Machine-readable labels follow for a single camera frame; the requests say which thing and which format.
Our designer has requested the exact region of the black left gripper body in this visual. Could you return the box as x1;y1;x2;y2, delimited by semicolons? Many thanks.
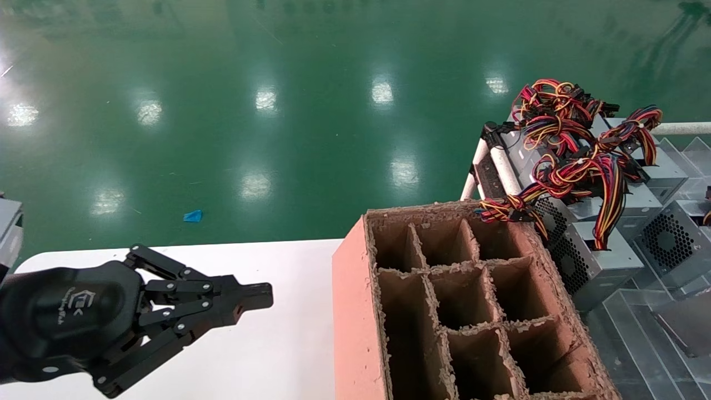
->
0;261;148;385

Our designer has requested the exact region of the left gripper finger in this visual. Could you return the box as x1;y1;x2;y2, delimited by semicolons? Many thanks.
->
92;303;241;399
125;244;274;312

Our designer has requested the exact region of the cardboard box with dividers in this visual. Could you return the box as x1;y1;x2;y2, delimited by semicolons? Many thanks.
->
332;200;620;400

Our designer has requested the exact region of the grey power supply unit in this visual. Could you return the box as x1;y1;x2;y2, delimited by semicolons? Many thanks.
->
503;127;562;196
567;183;664;224
605;117;689;189
542;197;646;312
633;199;711;291

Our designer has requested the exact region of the clear acrylic divider tray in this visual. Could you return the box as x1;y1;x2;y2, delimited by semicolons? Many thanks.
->
578;136;711;400

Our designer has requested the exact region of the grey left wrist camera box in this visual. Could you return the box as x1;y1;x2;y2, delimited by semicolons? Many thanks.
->
0;197;24;278

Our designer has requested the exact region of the white pipe cart frame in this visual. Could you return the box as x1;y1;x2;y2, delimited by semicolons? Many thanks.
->
460;121;711;202

